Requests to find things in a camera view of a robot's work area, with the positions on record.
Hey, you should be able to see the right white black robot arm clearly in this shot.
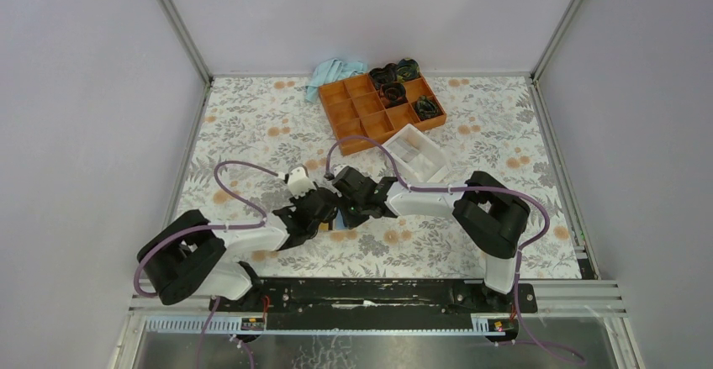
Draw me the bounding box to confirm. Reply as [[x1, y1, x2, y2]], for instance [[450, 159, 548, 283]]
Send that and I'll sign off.
[[325, 166, 531, 312]]

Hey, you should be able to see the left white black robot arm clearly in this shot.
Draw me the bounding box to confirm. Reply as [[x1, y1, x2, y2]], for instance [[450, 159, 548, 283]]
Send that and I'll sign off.
[[134, 187, 339, 311]]

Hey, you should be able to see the white card box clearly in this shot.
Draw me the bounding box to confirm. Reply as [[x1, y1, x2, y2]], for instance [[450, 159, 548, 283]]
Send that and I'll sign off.
[[383, 124, 451, 183]]

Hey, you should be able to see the orange compartment tray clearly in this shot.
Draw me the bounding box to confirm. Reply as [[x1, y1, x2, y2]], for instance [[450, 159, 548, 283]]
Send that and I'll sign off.
[[318, 74, 447, 156]]

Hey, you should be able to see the dark rolled band middle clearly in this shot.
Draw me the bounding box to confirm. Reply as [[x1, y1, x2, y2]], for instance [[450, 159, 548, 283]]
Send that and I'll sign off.
[[379, 82, 408, 108]]

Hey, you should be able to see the dark rolled band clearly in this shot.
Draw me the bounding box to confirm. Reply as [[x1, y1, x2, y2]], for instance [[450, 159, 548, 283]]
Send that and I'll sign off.
[[379, 82, 408, 108], [368, 63, 398, 92], [413, 95, 443, 121]]

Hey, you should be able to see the dark rolled band right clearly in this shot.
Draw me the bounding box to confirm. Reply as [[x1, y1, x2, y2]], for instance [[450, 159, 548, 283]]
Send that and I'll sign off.
[[413, 95, 443, 121]]

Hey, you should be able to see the dark rolled band top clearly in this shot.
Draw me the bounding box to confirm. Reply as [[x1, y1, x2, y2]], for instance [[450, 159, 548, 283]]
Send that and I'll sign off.
[[368, 63, 398, 92]]

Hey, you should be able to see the light blue cloth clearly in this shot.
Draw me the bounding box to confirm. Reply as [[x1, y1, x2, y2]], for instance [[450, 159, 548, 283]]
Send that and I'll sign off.
[[305, 58, 368, 103]]

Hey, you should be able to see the dark rolled band corner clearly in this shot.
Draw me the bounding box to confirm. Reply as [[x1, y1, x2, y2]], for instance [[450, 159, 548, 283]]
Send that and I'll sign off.
[[395, 58, 421, 82]]

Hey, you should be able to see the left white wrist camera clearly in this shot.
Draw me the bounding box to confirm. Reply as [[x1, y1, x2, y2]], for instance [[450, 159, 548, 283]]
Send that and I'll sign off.
[[284, 166, 317, 198]]

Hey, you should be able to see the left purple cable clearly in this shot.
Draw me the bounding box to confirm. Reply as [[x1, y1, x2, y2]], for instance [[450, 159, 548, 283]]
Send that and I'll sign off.
[[132, 160, 291, 299]]

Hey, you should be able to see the purple cable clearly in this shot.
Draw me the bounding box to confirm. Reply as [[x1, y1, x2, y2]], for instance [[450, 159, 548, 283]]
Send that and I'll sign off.
[[132, 160, 291, 299], [325, 134, 587, 366]]

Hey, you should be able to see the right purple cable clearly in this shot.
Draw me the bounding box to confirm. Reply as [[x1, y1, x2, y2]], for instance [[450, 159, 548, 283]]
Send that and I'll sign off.
[[325, 134, 587, 366]]

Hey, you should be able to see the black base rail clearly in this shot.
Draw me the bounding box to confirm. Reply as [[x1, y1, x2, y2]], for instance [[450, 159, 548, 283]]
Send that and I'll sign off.
[[209, 277, 538, 331]]

